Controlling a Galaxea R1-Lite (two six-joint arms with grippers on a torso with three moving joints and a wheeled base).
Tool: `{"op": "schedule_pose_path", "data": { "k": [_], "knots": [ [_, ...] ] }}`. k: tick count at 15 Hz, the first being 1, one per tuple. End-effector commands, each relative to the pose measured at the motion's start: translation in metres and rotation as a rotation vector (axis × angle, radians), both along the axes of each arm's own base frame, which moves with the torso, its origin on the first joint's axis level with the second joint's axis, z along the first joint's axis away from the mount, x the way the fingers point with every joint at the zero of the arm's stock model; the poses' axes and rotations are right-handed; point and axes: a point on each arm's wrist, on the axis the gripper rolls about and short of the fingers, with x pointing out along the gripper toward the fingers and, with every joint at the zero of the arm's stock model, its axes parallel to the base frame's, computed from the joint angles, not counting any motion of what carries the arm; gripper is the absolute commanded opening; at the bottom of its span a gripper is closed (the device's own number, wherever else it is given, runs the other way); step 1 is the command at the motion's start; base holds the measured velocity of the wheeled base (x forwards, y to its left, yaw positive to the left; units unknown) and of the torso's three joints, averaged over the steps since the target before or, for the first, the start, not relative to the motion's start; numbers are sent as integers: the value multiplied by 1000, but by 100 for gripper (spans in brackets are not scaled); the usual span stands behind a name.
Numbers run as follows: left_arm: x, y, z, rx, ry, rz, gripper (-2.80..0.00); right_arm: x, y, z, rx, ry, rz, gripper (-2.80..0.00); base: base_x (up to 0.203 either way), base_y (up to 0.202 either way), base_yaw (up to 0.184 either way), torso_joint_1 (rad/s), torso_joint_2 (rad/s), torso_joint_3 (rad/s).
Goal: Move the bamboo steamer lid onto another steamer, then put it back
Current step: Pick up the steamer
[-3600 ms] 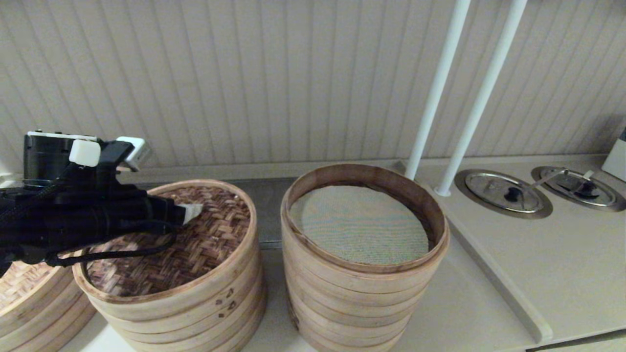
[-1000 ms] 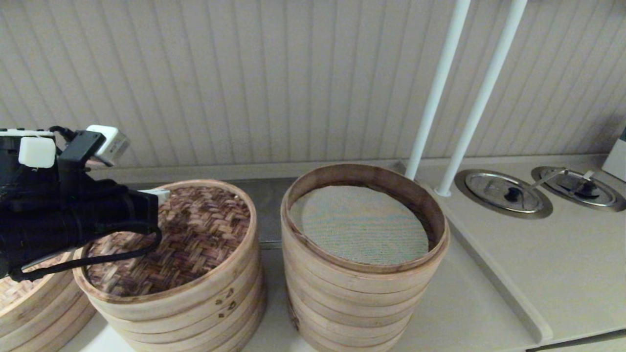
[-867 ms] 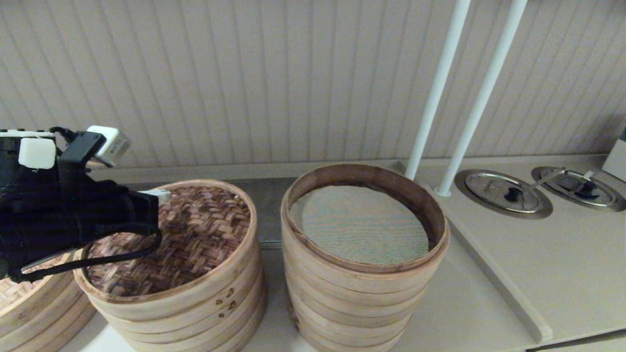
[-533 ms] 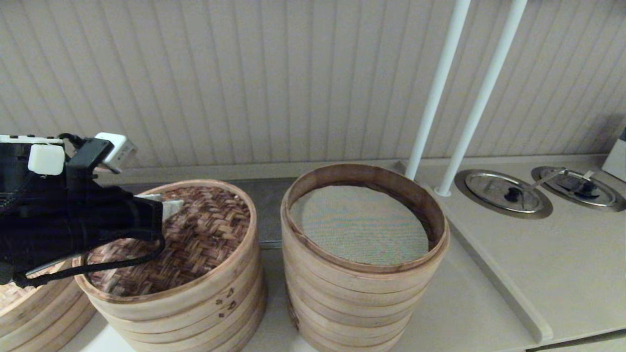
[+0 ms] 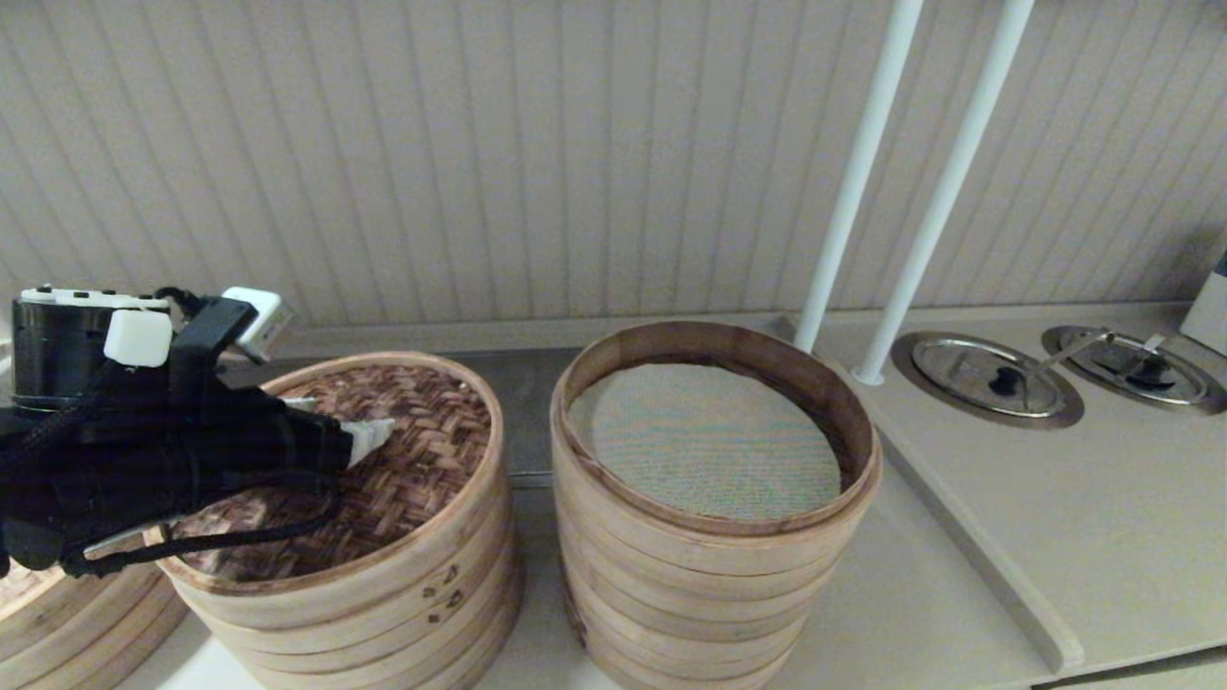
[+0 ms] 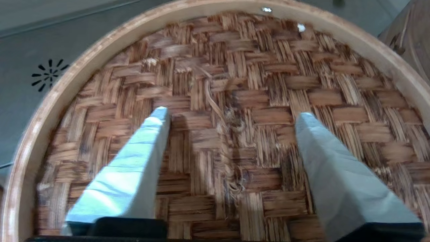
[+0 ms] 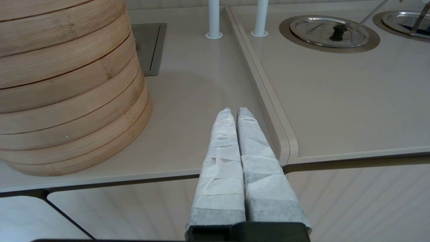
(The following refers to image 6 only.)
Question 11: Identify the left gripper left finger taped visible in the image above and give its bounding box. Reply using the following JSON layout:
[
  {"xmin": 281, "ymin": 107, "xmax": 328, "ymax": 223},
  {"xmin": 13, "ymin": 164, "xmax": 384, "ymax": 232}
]
[{"xmin": 66, "ymin": 107, "xmax": 170, "ymax": 236}]

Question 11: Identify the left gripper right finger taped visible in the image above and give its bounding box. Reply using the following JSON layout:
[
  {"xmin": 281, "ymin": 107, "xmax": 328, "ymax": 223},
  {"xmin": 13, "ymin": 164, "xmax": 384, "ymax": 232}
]
[{"xmin": 295, "ymin": 113, "xmax": 425, "ymax": 242}]

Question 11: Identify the woven bamboo steamer lid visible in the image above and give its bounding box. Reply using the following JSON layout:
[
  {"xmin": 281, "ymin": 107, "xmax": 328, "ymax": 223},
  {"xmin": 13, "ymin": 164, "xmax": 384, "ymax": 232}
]
[{"xmin": 0, "ymin": 0, "xmax": 430, "ymax": 242}]

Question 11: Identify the bamboo steamer stack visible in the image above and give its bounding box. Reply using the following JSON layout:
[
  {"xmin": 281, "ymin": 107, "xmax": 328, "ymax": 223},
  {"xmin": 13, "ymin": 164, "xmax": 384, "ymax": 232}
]
[{"xmin": 378, "ymin": 0, "xmax": 430, "ymax": 84}]

